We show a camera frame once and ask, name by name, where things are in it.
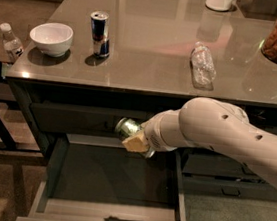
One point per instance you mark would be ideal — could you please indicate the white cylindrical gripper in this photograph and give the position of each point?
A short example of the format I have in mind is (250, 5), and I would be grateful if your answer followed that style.
(152, 133)

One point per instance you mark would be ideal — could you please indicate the green soda can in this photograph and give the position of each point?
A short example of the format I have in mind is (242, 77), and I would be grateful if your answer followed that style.
(126, 127)

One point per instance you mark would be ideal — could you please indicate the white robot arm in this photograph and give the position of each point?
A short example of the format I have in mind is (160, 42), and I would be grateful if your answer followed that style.
(210, 124)

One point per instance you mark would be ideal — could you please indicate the open middle drawer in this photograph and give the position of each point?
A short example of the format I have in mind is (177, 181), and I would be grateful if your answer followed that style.
(103, 182)

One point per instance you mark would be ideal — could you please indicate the middle right drawer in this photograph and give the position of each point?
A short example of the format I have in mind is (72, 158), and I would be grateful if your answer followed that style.
(206, 163)

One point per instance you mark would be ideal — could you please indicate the top left drawer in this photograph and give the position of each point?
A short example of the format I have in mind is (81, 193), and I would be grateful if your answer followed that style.
(82, 120)

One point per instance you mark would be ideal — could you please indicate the clear plastic bottle on counter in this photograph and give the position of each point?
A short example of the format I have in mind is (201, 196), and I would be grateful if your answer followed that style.
(202, 67)

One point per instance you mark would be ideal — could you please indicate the grey kitchen counter cabinet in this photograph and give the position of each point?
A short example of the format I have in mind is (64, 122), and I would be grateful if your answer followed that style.
(148, 67)

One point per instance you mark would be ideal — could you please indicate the bottom right drawer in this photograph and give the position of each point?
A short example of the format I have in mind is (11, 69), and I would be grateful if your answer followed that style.
(234, 189)

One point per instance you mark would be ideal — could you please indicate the blue silver energy drink can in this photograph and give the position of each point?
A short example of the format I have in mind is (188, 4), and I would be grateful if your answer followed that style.
(99, 26)

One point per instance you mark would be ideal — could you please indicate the white ceramic bowl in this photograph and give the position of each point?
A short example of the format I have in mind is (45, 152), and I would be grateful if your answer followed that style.
(53, 39)

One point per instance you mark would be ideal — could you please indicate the smartphone on side table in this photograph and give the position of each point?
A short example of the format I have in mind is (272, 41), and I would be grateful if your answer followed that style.
(4, 68)

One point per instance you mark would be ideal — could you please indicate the small bottle with white cap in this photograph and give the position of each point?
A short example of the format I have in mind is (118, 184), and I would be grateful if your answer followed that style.
(11, 43)

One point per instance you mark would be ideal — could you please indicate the white paper towel roll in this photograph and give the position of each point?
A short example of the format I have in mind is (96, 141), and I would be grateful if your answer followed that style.
(219, 5)

